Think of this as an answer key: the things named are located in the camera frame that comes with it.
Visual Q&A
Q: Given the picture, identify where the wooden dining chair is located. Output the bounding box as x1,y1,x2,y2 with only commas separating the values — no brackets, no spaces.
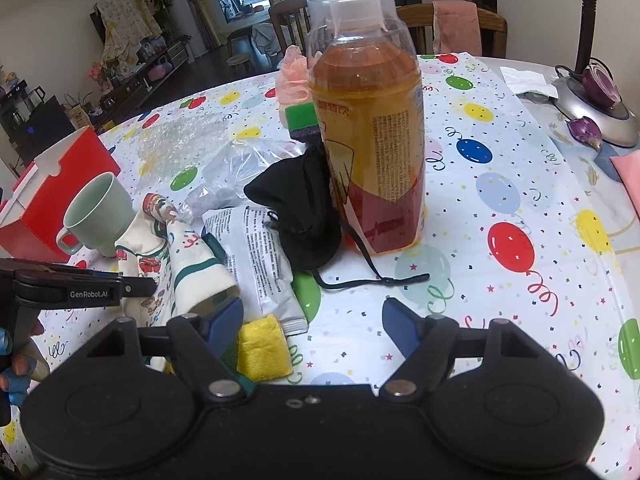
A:
269,0,310,54

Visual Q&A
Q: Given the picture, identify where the green black sponge eraser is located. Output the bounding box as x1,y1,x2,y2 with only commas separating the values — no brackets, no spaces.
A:
285,102,321,145

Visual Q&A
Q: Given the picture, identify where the clear plastic zip bag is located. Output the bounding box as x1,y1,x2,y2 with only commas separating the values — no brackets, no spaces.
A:
178,139,305,221

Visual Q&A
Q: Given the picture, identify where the yellow sponge block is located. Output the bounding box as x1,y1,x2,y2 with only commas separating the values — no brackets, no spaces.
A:
236,314,293,382

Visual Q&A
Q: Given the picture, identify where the pale green ceramic mug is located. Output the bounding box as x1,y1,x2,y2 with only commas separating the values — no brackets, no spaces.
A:
56,172,136,258

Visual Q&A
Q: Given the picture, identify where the silver lamp base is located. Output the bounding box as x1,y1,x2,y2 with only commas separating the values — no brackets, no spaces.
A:
551,58,639,148

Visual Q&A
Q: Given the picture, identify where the orange tea plastic bottle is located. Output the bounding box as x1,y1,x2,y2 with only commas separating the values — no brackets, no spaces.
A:
306,0,425,255

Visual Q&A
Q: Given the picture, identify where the black coffee machine cabinet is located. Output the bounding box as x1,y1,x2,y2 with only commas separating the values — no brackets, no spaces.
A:
1,79,75,166

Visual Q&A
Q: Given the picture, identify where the pink mesh bath puff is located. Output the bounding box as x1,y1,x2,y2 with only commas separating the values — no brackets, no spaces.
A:
276,44,311,108

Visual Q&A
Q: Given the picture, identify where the white crumpled tissue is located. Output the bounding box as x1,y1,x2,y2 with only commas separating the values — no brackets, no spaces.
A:
500,66,559,99

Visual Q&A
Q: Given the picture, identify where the black face mask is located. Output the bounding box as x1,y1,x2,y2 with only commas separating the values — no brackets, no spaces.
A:
244,144,431,290

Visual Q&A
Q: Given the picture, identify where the wooden chair with pink cloth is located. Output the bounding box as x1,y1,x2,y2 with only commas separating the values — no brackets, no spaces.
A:
397,0,508,58

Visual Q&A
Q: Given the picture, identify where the christmas print fabric bag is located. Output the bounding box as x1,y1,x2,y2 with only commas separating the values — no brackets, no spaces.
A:
115,193,239,327

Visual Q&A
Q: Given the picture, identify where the red cardboard box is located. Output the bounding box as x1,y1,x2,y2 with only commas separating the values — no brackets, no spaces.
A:
0,127,120,263

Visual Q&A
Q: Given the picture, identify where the white printed foil packet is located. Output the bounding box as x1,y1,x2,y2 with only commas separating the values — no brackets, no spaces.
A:
203,205,308,336

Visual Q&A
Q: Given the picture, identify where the small wooden stool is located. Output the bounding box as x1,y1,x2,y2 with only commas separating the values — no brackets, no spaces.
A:
226,53,254,77

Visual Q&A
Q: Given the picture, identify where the low tv console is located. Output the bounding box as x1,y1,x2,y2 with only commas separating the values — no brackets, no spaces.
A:
91,36,190,133

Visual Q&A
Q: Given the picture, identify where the operator left hand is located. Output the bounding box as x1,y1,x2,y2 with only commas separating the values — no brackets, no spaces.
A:
1,318,50,408

